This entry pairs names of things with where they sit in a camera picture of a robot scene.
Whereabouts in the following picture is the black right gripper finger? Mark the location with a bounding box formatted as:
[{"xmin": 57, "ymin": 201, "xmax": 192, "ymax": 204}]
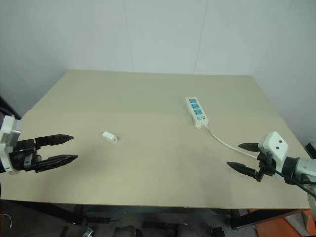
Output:
[
  {"xmin": 237, "ymin": 142, "xmax": 259, "ymax": 153},
  {"xmin": 226, "ymin": 161, "xmax": 257, "ymax": 179}
]

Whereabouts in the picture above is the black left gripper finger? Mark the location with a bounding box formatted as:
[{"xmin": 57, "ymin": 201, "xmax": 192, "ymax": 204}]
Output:
[
  {"xmin": 34, "ymin": 134, "xmax": 75, "ymax": 147},
  {"xmin": 35, "ymin": 155, "xmax": 79, "ymax": 173}
]

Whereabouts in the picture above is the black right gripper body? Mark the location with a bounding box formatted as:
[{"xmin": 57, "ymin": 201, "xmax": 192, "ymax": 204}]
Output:
[{"xmin": 254, "ymin": 147, "xmax": 277, "ymax": 183}]

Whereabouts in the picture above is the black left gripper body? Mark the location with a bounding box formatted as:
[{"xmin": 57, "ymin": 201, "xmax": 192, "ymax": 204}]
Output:
[{"xmin": 9, "ymin": 138, "xmax": 42, "ymax": 173}]

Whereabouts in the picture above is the white plug adapter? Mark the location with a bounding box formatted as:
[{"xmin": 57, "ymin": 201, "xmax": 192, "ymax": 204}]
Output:
[{"xmin": 101, "ymin": 131, "xmax": 119, "ymax": 145}]

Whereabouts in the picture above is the white power strip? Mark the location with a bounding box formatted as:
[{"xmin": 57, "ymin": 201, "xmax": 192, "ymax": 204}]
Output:
[{"xmin": 185, "ymin": 96, "xmax": 209, "ymax": 129}]

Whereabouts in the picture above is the dark grey object beside table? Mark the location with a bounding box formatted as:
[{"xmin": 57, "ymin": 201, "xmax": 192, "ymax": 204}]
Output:
[{"xmin": 304, "ymin": 141, "xmax": 316, "ymax": 160}]

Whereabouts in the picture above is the orange box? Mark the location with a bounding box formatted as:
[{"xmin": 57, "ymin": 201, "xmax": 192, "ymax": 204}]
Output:
[{"xmin": 248, "ymin": 209, "xmax": 316, "ymax": 237}]

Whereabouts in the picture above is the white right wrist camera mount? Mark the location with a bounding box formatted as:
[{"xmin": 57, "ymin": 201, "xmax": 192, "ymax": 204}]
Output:
[{"xmin": 257, "ymin": 131, "xmax": 289, "ymax": 161}]

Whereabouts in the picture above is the white power cable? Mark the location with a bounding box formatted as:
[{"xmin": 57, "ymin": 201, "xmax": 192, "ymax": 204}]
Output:
[{"xmin": 203, "ymin": 125, "xmax": 260, "ymax": 159}]

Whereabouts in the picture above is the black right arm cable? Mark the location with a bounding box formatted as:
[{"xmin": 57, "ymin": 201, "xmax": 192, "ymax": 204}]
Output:
[{"xmin": 271, "ymin": 169, "xmax": 316, "ymax": 198}]

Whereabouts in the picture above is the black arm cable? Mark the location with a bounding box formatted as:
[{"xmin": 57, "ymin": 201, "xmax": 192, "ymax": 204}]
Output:
[
  {"xmin": 0, "ymin": 95, "xmax": 22, "ymax": 119},
  {"xmin": 271, "ymin": 169, "xmax": 316, "ymax": 198}
]

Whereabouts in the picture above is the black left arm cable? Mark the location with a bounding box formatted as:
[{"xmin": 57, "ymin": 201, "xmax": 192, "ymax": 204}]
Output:
[{"xmin": 0, "ymin": 95, "xmax": 22, "ymax": 119}]

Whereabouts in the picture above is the black table frame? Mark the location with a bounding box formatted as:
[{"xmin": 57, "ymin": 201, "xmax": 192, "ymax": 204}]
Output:
[{"xmin": 9, "ymin": 200, "xmax": 306, "ymax": 230}]

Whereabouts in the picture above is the thin white wire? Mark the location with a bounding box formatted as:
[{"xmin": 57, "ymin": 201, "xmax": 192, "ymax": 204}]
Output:
[{"xmin": 0, "ymin": 213, "xmax": 13, "ymax": 228}]

